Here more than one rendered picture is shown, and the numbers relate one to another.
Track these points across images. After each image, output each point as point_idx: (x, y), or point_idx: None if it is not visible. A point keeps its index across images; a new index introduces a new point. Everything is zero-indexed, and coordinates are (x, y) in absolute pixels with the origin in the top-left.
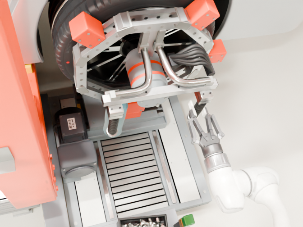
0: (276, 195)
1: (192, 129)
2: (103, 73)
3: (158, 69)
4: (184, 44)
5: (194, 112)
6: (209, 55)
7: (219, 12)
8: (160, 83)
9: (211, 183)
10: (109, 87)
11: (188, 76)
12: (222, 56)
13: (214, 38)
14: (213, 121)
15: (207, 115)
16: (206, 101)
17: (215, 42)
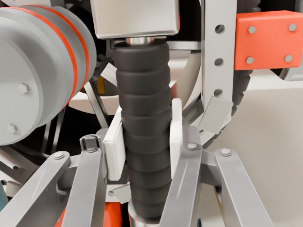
0: None
1: (14, 206)
2: (32, 136)
3: (39, 12)
4: (197, 64)
5: (109, 129)
6: (243, 21)
7: (285, 10)
8: (1, 20)
9: None
10: (25, 160)
11: (200, 123)
12: (296, 34)
13: (285, 70)
14: (225, 187)
15: (183, 147)
16: (137, 3)
17: (268, 12)
